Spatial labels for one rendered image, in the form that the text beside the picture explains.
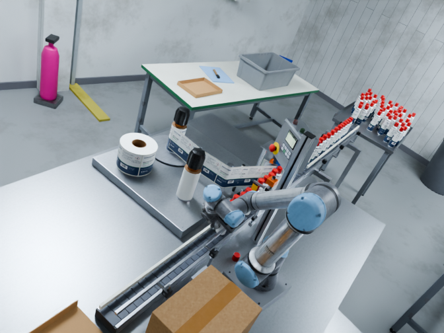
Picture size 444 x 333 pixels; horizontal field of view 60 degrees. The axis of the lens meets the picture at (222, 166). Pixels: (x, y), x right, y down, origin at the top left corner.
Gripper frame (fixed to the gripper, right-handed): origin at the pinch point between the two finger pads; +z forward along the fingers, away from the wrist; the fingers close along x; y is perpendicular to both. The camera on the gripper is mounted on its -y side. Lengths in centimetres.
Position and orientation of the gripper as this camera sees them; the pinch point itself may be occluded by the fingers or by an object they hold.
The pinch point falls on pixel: (219, 227)
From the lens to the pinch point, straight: 187.0
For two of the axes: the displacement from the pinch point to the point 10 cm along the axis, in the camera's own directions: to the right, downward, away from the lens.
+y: -7.6, -5.4, 3.5
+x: -6.5, 6.6, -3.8
